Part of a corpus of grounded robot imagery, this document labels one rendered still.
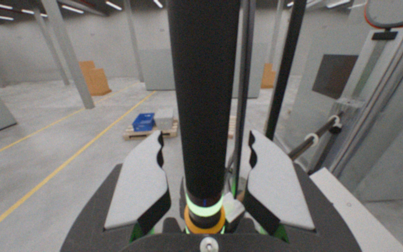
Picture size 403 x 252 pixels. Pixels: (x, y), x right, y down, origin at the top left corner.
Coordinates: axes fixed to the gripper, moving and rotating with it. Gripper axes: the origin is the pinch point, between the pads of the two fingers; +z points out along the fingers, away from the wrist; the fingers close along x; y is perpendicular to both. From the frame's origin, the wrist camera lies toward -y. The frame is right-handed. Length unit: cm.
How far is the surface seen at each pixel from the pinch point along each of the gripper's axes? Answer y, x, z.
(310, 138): 9.9, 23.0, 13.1
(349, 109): 10, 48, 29
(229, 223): 11.2, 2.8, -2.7
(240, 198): 11.0, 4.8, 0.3
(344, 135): 23, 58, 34
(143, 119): 148, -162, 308
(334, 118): 9.8, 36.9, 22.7
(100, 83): 107, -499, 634
